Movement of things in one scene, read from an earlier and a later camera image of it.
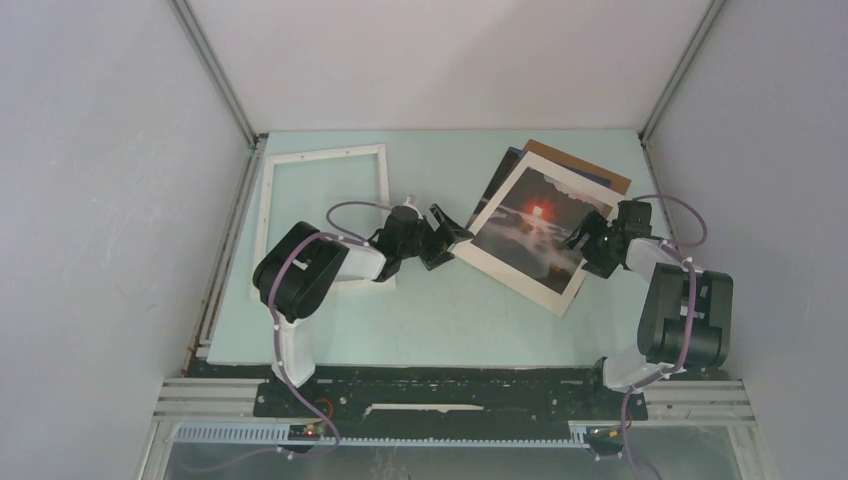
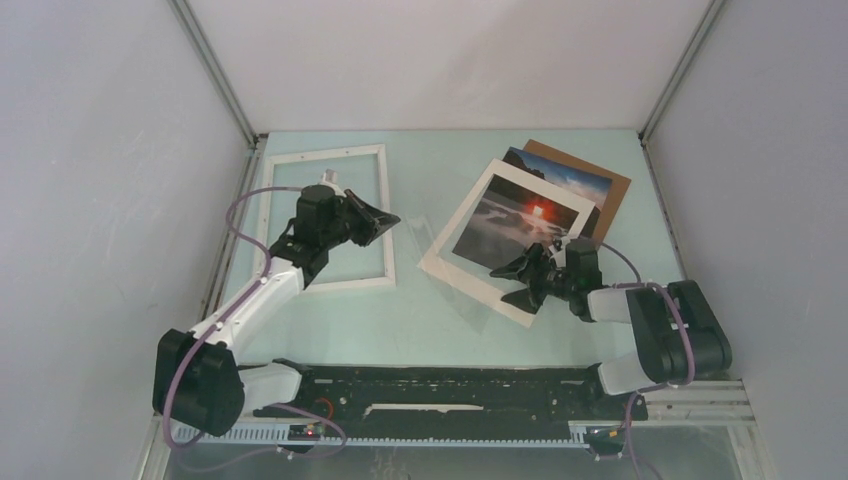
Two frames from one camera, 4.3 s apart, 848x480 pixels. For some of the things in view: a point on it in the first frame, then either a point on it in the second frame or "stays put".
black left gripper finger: x=440 y=223 -> x=379 y=219
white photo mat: x=503 y=274 -> x=478 y=281
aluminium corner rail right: x=710 y=16 stays put
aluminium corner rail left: x=215 y=70 stays put
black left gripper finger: x=436 y=254 -> x=363 y=235
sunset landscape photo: x=527 y=226 stays put
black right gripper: x=594 y=225 -> x=538 y=259
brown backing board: x=619 y=183 stays put
